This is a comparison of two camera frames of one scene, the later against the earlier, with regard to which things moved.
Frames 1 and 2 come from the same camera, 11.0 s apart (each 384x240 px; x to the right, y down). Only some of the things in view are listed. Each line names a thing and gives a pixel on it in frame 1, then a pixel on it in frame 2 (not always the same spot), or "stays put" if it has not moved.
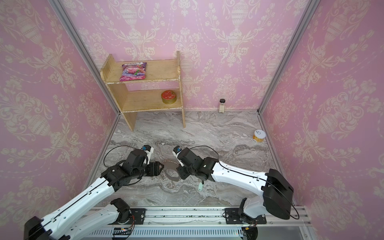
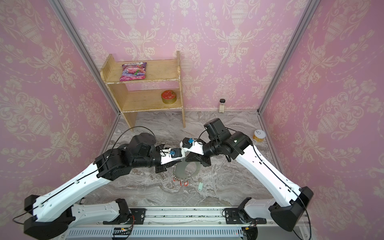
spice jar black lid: x=222 y=105 stays put
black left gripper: x=154 y=168 to x=162 y=167
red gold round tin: x=169 y=97 stays put
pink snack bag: x=133 y=71 stays put
